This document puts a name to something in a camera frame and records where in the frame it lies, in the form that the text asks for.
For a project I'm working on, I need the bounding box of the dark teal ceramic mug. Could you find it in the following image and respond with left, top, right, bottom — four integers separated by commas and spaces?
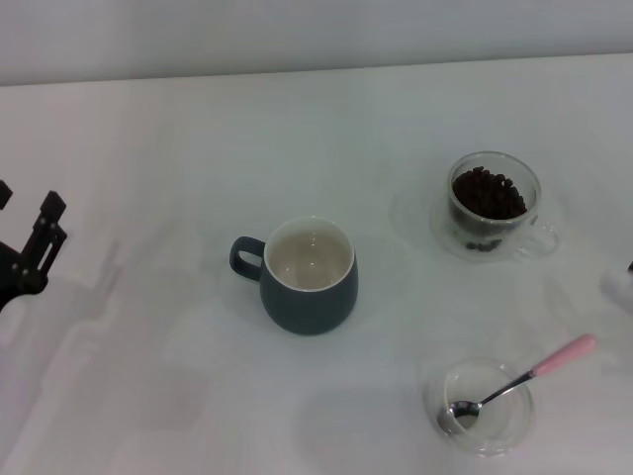
227, 215, 360, 336

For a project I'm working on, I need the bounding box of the pink-handled metal spoon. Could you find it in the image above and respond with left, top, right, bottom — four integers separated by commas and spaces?
436, 333, 598, 430

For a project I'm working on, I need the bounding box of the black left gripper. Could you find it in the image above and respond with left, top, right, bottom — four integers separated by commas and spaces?
0, 180, 68, 314

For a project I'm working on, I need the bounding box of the clear double-wall glass cup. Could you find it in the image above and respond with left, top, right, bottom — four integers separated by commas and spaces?
442, 150, 565, 261

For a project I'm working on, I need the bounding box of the clear glass saucer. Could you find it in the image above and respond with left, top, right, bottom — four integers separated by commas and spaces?
422, 356, 537, 444

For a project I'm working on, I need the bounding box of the pile of coffee beans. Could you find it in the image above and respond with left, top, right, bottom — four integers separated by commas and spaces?
451, 166, 528, 222

